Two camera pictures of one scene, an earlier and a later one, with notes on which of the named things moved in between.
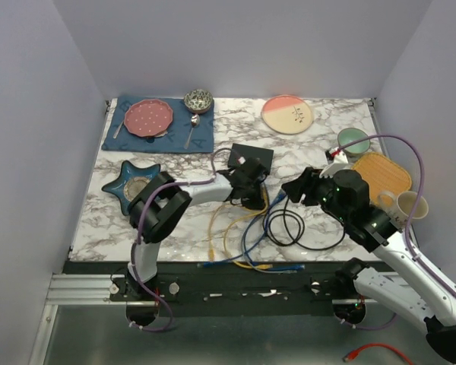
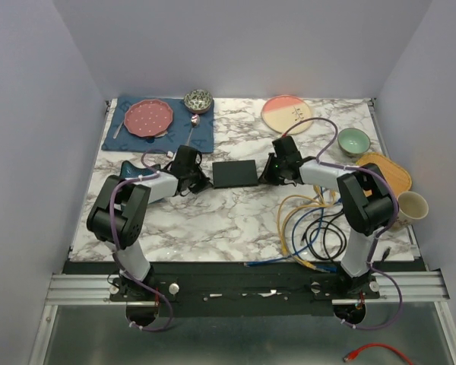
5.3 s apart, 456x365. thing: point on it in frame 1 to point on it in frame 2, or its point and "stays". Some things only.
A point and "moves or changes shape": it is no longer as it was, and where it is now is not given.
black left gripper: x=257 y=204 to x=204 y=182
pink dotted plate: x=150 y=117 stays
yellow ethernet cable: x=210 y=244 to x=308 y=265
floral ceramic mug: x=399 y=208 stays
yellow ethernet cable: x=261 y=266 to x=321 y=203
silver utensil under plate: x=114 y=137 stays
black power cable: x=301 y=233 to x=331 y=229
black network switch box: x=240 y=153 moves or changes shape
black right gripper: x=310 y=176 to x=264 y=176
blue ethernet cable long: x=278 y=198 to x=322 y=268
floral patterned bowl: x=198 y=101 stays
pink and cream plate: x=287 y=114 stays
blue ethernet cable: x=230 y=264 to x=251 y=263
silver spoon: x=194 y=121 stays
